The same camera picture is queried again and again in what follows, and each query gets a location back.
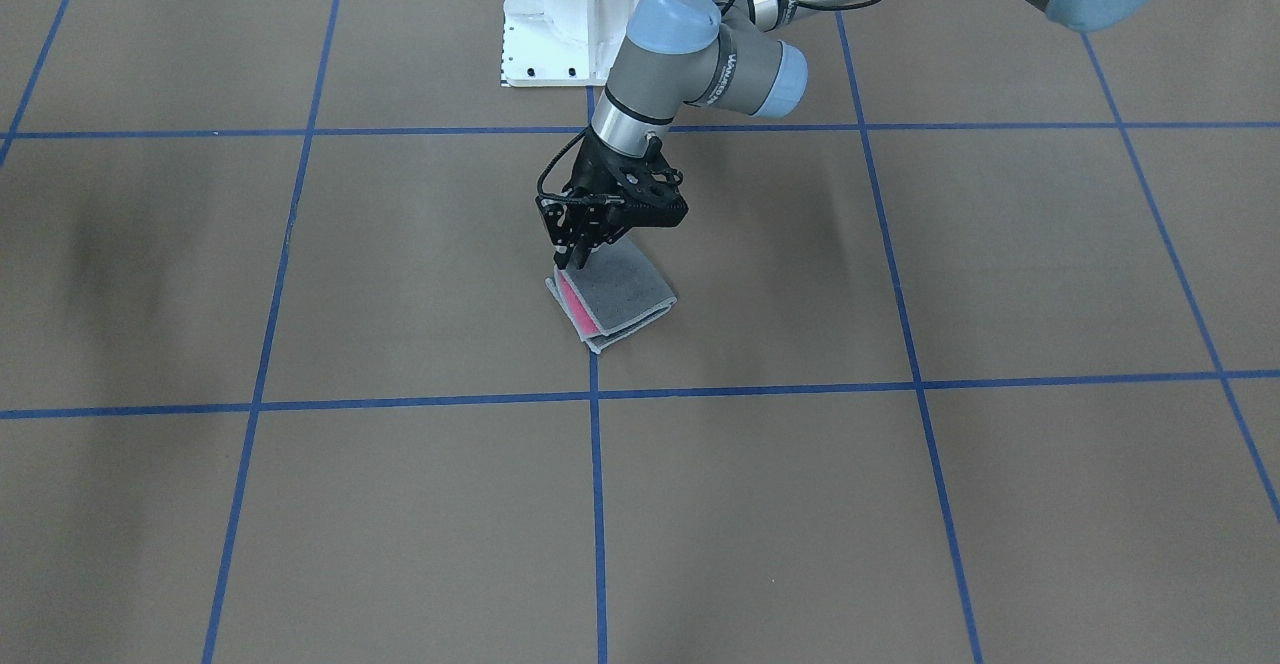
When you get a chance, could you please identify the pink and grey towel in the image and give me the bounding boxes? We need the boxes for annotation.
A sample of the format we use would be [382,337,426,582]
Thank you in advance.
[545,237,677,354]

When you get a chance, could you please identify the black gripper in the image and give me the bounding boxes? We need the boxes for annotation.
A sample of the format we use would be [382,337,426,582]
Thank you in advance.
[553,134,666,269]

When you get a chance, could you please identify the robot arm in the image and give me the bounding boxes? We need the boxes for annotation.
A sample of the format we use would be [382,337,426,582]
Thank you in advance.
[535,0,1148,269]

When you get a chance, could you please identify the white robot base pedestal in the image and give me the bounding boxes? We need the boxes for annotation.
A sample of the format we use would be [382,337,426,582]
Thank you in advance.
[500,0,639,87]

